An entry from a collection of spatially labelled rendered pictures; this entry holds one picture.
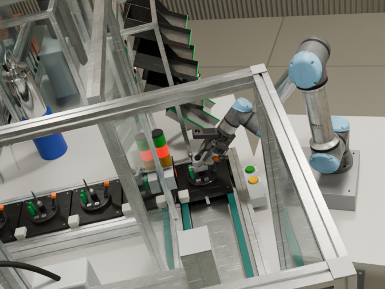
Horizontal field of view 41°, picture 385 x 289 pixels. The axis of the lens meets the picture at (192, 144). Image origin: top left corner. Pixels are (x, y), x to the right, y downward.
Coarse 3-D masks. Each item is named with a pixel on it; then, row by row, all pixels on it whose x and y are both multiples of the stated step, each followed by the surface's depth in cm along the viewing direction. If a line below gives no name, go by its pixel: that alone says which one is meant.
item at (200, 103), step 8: (152, 72) 239; (152, 80) 242; (160, 80) 242; (176, 80) 241; (144, 88) 230; (152, 88) 230; (160, 88) 229; (184, 104) 234; (192, 104) 234; (200, 104) 238
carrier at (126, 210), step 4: (172, 192) 230; (124, 196) 235; (172, 196) 229; (124, 200) 233; (124, 204) 228; (128, 204) 227; (124, 208) 226; (128, 208) 225; (124, 212) 226; (128, 212) 226
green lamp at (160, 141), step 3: (162, 135) 191; (153, 138) 191; (156, 138) 190; (159, 138) 191; (162, 138) 192; (153, 141) 192; (156, 141) 191; (159, 141) 191; (162, 141) 192; (165, 141) 194; (156, 144) 193; (159, 144) 192; (162, 144) 193; (165, 144) 194; (156, 147) 194; (159, 147) 193
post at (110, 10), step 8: (112, 16) 160; (112, 24) 162; (120, 40) 166; (120, 48) 167; (128, 64) 171; (128, 72) 173; (136, 88) 177; (144, 120) 186; (152, 144) 193; (160, 168) 201; (168, 192) 209; (176, 216) 219
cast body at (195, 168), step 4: (196, 156) 227; (200, 156) 226; (192, 160) 227; (196, 160) 226; (192, 164) 229; (196, 164) 226; (204, 164) 228; (188, 168) 229; (192, 168) 230; (196, 168) 228; (200, 168) 228; (204, 168) 228; (196, 172) 229
